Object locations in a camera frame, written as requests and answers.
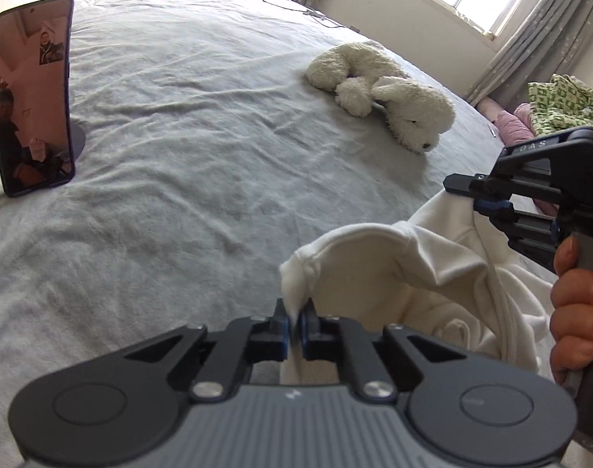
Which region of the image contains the smartphone on stand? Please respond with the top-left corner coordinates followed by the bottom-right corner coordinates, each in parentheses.
top-left (0, 0), bottom-right (86, 198)

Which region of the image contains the pink rolled quilt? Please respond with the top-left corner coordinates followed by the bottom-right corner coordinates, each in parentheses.
top-left (476, 96), bottom-right (561, 218)

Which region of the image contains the grey bed sheet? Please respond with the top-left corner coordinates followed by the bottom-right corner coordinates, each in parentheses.
top-left (0, 0), bottom-right (502, 467)

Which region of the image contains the green patterned cloth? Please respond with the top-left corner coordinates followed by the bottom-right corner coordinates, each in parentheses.
top-left (527, 74), bottom-right (593, 135)

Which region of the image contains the charging cable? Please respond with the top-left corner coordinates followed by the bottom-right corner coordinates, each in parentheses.
top-left (263, 0), bottom-right (359, 31)

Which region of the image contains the person's right hand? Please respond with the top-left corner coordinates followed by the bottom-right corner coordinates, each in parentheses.
top-left (549, 236), bottom-right (593, 385)

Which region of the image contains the white t-shirt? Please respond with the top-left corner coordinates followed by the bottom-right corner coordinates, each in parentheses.
top-left (280, 191), bottom-right (556, 377)

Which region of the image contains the grey right curtain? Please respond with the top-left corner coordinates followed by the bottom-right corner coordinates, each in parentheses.
top-left (466, 0), bottom-right (593, 108)

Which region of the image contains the white plush dog toy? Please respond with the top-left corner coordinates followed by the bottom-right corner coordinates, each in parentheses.
top-left (305, 41), bottom-right (455, 154)

